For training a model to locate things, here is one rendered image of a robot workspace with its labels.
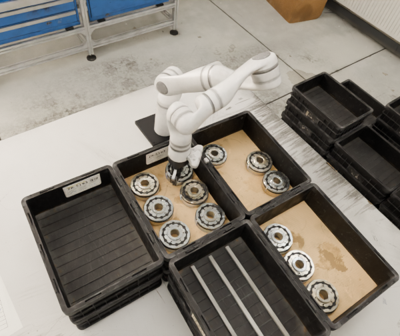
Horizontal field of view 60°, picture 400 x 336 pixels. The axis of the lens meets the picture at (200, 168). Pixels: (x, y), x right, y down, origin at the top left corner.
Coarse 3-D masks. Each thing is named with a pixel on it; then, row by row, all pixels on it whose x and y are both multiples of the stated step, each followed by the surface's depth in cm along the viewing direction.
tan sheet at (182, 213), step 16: (160, 176) 130; (192, 176) 131; (160, 192) 126; (176, 192) 126; (192, 192) 127; (176, 208) 122; (192, 208) 123; (192, 224) 119; (224, 224) 121; (192, 240) 116
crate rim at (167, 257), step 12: (168, 144) 126; (192, 144) 127; (132, 156) 121; (120, 180) 115; (216, 180) 119; (228, 192) 117; (144, 216) 108; (240, 216) 112; (156, 240) 104; (204, 240) 106; (180, 252) 103
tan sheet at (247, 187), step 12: (240, 132) 147; (228, 144) 143; (240, 144) 143; (252, 144) 144; (228, 156) 139; (240, 156) 139; (228, 168) 135; (240, 168) 136; (228, 180) 132; (240, 180) 133; (252, 180) 133; (240, 192) 129; (252, 192) 130; (264, 192) 130; (252, 204) 127
